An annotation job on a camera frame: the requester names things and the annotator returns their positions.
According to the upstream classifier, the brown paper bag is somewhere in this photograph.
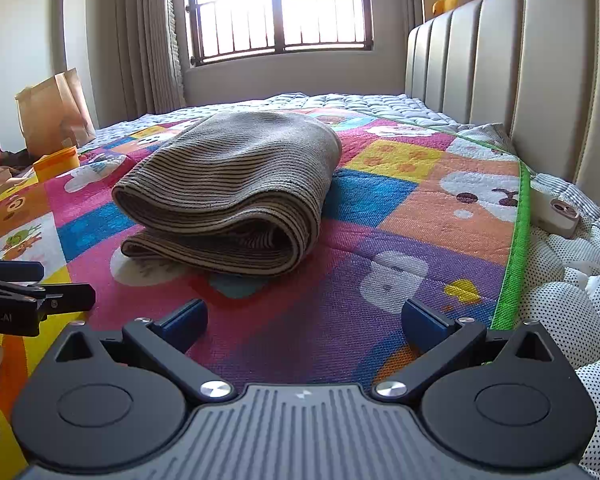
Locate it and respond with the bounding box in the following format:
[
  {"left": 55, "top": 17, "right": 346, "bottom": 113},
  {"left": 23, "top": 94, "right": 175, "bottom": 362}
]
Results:
[{"left": 15, "top": 67, "right": 97, "bottom": 159}]

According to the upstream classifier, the beige padded headboard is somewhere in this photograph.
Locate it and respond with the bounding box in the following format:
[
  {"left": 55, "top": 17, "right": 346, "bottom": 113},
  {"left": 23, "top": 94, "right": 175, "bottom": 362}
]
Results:
[{"left": 404, "top": 0, "right": 600, "bottom": 222}]

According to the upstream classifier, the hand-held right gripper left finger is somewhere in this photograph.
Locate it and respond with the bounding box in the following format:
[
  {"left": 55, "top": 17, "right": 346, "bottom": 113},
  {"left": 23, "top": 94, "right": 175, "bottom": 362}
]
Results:
[{"left": 41, "top": 298, "right": 236, "bottom": 404}]

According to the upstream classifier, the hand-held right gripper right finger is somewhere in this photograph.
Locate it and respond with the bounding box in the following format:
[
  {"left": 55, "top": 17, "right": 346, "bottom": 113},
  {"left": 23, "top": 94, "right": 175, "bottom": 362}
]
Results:
[{"left": 372, "top": 299, "right": 564, "bottom": 404}]

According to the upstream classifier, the colourful patchwork cartoon blanket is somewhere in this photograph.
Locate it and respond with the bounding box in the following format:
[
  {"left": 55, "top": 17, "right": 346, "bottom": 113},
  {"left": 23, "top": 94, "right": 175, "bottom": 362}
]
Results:
[{"left": 87, "top": 92, "right": 600, "bottom": 477}]

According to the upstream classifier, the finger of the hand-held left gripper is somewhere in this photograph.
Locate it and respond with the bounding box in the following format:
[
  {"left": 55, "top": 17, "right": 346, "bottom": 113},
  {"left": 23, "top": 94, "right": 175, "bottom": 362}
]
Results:
[
  {"left": 0, "top": 278, "right": 97, "bottom": 312},
  {"left": 0, "top": 259, "right": 46, "bottom": 284}
]

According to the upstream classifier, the beige curtain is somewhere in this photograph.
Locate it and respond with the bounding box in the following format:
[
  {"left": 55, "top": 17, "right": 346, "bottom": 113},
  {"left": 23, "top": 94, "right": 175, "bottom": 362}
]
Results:
[{"left": 85, "top": 0, "right": 186, "bottom": 122}]

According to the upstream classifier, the barred window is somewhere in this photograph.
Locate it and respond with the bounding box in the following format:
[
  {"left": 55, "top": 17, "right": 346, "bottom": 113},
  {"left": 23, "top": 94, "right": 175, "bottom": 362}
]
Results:
[{"left": 185, "top": 0, "right": 376, "bottom": 67}]

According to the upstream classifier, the brown striped sweater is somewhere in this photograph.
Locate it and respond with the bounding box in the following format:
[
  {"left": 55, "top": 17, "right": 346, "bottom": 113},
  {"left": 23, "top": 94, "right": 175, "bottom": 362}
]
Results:
[{"left": 111, "top": 110, "right": 344, "bottom": 279}]

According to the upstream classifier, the orange plastic container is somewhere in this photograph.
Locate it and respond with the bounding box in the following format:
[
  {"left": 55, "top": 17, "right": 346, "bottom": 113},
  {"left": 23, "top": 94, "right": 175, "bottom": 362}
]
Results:
[{"left": 32, "top": 146, "right": 81, "bottom": 184}]

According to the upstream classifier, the colourful printed blanket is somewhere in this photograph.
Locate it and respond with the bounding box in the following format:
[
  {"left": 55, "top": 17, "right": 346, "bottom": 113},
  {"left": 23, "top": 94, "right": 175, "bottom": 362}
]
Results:
[{"left": 0, "top": 107, "right": 534, "bottom": 462}]

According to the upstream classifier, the white phone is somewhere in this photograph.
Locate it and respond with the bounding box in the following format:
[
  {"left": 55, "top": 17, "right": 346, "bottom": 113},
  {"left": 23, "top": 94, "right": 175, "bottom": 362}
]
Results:
[{"left": 529, "top": 187, "right": 581, "bottom": 240}]

